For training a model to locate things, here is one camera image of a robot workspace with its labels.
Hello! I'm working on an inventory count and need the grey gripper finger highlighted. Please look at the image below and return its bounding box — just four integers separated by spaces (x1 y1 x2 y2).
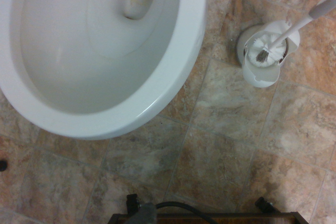
136 202 159 224

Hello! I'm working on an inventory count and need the white toilet brush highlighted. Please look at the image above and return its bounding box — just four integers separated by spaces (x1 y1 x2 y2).
246 0 336 68

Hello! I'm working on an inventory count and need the white toilet bowl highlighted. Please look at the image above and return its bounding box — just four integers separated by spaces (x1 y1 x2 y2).
0 0 208 141

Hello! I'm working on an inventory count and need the white toilet brush holder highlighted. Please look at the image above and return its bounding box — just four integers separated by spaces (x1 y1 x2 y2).
236 20 301 88

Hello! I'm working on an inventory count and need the black table caster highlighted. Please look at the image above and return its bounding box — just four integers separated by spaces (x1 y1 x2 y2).
255 197 275 213
125 194 140 214

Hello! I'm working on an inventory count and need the brown wooden table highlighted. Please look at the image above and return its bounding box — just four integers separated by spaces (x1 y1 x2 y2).
107 212 310 224

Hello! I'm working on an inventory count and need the black floor cable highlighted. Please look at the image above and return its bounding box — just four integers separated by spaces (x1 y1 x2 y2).
154 201 212 215

